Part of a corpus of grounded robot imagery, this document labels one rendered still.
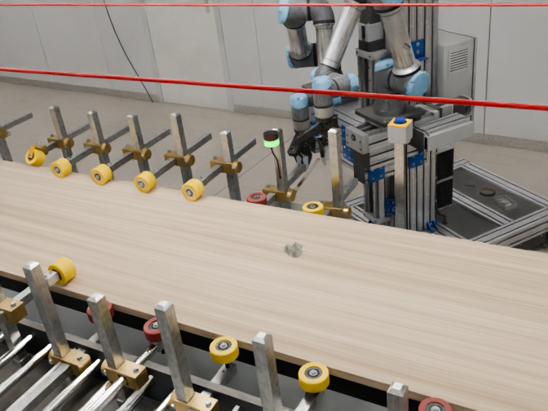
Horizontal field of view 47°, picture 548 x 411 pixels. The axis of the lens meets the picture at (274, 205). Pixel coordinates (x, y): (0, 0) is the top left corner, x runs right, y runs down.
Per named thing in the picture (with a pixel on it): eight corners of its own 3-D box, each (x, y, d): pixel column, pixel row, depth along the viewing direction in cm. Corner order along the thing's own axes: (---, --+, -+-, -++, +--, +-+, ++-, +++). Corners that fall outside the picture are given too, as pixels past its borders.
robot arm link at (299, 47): (317, 71, 317) (310, 11, 265) (288, 73, 319) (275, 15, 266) (316, 50, 320) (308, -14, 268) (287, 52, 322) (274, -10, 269)
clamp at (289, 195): (268, 194, 270) (267, 183, 267) (296, 198, 264) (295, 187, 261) (262, 200, 266) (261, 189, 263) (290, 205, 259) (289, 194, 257)
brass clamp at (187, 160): (173, 159, 289) (170, 149, 286) (196, 162, 282) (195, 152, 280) (165, 165, 284) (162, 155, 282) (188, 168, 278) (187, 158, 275)
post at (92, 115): (114, 197, 320) (90, 108, 297) (119, 198, 319) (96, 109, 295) (109, 200, 318) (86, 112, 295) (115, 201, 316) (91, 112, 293)
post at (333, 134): (338, 232, 261) (331, 125, 237) (346, 234, 259) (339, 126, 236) (335, 237, 258) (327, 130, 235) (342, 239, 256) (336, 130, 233)
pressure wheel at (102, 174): (100, 160, 278) (114, 170, 277) (97, 173, 283) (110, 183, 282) (91, 165, 273) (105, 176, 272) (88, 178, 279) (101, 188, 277)
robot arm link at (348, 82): (342, 68, 250) (320, 75, 246) (360, 73, 242) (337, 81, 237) (343, 86, 254) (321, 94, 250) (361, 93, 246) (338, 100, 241)
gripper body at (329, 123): (338, 147, 247) (337, 118, 241) (317, 148, 248) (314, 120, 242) (340, 139, 253) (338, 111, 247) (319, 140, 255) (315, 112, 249)
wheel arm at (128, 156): (165, 133, 316) (164, 126, 314) (171, 134, 314) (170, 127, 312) (98, 176, 279) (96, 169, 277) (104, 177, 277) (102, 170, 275)
